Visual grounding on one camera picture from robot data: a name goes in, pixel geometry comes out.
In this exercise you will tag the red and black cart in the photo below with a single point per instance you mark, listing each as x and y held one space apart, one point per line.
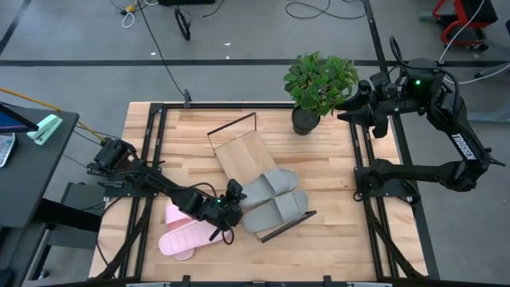
464 20

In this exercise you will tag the mint green stapler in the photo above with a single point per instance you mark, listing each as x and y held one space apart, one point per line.
44 129

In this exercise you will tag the green potted plant black pot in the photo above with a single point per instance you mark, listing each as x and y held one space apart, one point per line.
318 83

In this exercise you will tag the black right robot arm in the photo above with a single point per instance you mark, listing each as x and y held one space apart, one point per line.
462 147

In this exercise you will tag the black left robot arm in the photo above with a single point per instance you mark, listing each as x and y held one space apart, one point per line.
159 181

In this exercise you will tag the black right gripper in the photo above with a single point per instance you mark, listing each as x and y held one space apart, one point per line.
384 93

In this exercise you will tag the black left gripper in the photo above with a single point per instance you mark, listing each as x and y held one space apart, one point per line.
225 213

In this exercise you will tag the black side desk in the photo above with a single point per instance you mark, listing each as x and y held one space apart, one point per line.
36 179

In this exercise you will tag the dark laptop blue screen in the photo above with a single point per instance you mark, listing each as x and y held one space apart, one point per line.
14 121

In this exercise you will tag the black aluminium table frame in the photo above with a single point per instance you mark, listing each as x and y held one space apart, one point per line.
157 131

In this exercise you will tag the white keyboard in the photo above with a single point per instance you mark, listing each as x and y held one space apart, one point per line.
6 149

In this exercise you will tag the grey slide sandal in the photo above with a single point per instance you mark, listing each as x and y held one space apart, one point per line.
271 185
279 211

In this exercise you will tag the black frame wooden shoe shelf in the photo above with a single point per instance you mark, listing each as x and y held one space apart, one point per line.
239 155

